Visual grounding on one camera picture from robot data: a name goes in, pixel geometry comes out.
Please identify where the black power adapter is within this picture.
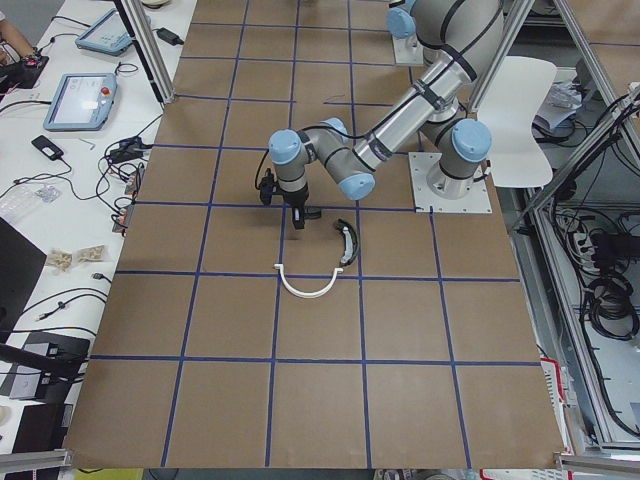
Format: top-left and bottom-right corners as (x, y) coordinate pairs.
(156, 27), (184, 46)

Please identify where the curved brake shoe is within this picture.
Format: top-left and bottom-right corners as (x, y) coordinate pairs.
(334, 219), (360, 267)

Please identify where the near teach pendant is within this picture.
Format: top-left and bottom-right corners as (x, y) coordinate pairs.
(43, 73), (118, 132)

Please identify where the red white plastic crate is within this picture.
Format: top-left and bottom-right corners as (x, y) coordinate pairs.
(540, 357), (574, 454)

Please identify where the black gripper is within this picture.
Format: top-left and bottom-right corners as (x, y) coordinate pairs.
(284, 188), (309, 230)

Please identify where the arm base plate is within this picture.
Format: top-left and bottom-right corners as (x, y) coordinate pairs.
(409, 152), (492, 214)
(392, 35), (423, 67)

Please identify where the far teach pendant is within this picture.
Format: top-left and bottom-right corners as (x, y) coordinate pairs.
(75, 8), (132, 56)

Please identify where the aluminium frame post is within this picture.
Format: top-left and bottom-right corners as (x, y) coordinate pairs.
(114, 0), (175, 105)

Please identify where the black phone on table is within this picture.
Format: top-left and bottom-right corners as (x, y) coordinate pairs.
(31, 135), (64, 161)

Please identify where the white chair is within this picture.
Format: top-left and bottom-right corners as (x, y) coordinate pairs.
(477, 56), (557, 188)

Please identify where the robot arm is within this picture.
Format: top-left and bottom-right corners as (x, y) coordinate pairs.
(386, 0), (417, 48)
(255, 1), (504, 229)

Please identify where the teach pendant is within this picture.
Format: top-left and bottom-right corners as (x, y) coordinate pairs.
(43, 73), (118, 132)
(75, 8), (132, 56)

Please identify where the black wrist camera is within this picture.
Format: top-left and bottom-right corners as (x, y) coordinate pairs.
(258, 169), (278, 206)

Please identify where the white curved plastic bracket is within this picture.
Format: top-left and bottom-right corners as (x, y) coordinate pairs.
(273, 263), (344, 299)

